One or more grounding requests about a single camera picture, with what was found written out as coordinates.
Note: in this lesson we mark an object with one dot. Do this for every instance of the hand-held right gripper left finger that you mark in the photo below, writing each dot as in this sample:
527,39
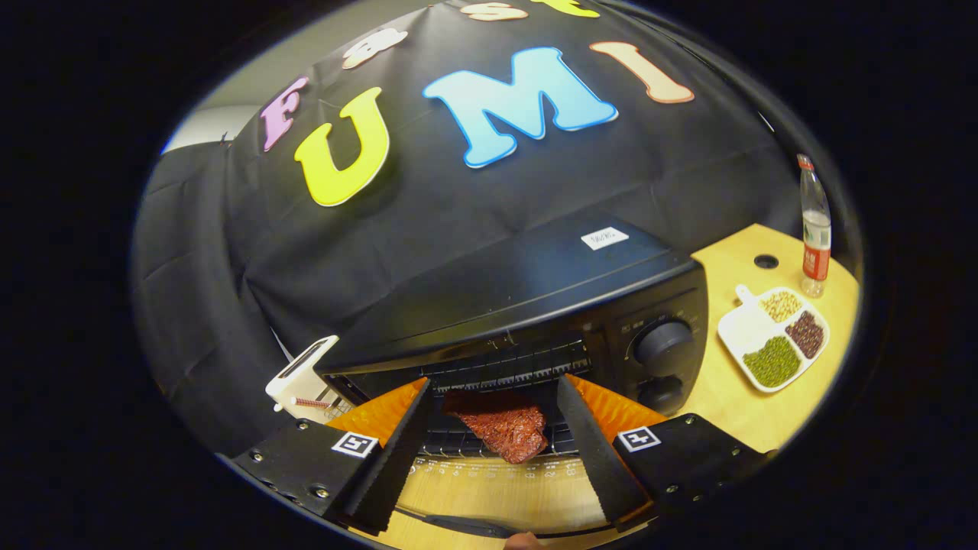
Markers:
390,466

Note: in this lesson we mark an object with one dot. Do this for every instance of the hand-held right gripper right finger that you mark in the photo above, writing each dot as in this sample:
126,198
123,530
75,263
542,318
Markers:
596,458

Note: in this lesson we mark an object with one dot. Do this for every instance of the red dried meat slice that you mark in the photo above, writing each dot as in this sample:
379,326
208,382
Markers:
504,428

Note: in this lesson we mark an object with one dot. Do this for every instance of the black electric oven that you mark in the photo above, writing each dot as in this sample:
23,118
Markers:
519,290

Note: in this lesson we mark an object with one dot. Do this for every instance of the white toaster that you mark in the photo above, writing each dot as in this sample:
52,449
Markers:
302,374

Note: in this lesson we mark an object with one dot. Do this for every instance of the white divided plate of beans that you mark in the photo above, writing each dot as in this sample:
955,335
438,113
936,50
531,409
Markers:
745,328

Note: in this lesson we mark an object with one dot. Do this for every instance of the black backdrop cloth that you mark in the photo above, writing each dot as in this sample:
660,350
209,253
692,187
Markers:
458,206

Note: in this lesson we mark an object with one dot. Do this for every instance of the clear bottle with red label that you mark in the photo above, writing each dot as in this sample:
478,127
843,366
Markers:
816,252

